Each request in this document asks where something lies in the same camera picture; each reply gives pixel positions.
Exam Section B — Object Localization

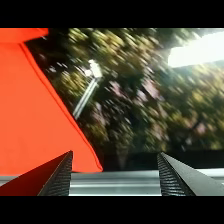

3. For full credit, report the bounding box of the red T-shirt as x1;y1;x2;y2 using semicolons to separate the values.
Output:
0;28;104;177

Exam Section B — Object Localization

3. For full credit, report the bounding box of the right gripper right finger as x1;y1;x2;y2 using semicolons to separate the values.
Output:
156;152;224;197

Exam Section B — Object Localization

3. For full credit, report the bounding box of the silver frame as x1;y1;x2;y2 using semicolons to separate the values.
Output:
0;169;224;197

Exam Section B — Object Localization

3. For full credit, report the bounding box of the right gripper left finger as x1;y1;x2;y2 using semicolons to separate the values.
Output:
0;150;74;197

